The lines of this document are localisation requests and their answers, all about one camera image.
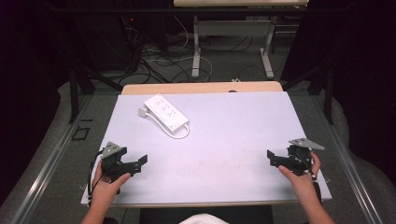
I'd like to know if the aluminium floor rail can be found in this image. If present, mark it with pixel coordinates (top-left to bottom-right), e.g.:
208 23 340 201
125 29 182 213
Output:
309 92 386 224
8 93 94 224

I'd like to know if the white power strip cable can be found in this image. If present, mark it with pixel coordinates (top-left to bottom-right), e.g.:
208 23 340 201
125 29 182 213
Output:
144 110 191 140

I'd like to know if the person's right hand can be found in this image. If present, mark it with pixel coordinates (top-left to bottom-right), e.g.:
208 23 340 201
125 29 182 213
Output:
277 151 322 205

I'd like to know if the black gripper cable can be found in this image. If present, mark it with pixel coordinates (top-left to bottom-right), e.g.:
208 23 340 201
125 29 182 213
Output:
293 150 323 204
87 148 106 207

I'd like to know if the white table mat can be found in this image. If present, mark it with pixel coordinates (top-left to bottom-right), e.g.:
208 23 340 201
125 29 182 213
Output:
80 91 332 206

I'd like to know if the dark curtain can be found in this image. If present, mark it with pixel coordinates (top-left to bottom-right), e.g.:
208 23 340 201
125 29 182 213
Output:
0 0 78 206
281 0 396 188

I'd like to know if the wooden table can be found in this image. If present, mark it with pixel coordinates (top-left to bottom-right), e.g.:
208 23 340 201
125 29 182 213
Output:
80 80 332 209

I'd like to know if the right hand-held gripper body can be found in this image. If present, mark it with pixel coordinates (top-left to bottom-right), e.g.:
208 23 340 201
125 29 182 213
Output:
286 137 325 177

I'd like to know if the white metal-framed desk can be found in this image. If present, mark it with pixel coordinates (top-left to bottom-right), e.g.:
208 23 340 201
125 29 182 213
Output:
173 0 310 80

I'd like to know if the white floor cable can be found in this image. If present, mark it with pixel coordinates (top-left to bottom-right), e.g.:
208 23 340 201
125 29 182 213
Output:
146 15 214 83

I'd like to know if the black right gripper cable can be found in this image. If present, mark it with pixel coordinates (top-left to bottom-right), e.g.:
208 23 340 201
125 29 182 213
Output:
293 150 323 204

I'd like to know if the person's left hand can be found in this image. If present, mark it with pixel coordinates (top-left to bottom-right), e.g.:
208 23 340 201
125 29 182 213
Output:
90 160 132 213

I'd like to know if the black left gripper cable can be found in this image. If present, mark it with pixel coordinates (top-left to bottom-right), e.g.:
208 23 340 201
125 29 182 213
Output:
87 148 106 207

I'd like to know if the black chair seat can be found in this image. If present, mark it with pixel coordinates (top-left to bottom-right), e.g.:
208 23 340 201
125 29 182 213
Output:
138 204 275 224

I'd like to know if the square floor hatch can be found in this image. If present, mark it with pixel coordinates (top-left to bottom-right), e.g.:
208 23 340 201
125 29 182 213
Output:
71 126 92 142

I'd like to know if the white power strip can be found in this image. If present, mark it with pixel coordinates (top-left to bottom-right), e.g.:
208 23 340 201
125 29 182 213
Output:
143 93 191 133

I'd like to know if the black metal stand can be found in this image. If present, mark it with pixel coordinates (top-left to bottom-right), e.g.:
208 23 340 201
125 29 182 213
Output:
280 59 336 126
65 60 124 124

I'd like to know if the person's white clothing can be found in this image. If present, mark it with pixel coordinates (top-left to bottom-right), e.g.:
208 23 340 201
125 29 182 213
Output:
178 213 230 224

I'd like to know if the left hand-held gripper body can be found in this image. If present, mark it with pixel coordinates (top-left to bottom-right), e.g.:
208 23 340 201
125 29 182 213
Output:
100 141 134 184

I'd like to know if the bundle of black floor cables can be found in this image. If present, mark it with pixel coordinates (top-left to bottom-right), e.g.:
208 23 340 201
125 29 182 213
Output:
120 15 194 85

